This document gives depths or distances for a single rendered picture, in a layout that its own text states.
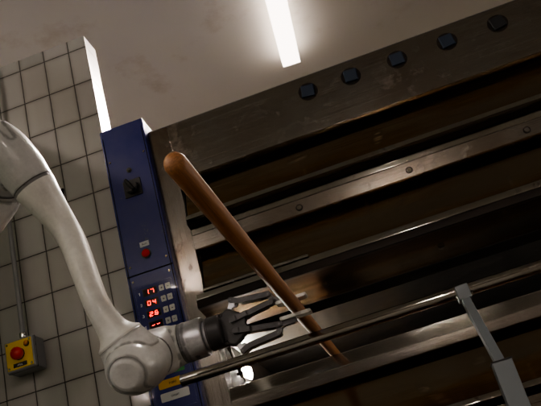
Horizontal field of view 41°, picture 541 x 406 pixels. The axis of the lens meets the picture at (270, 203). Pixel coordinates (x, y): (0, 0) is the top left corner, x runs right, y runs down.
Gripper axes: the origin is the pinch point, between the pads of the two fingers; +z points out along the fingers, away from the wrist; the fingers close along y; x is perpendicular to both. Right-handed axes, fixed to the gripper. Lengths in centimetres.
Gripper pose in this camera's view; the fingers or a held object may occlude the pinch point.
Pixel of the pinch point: (294, 307)
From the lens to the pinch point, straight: 162.3
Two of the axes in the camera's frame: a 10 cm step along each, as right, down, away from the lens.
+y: 2.6, 8.8, -4.0
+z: 9.4, -3.2, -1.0
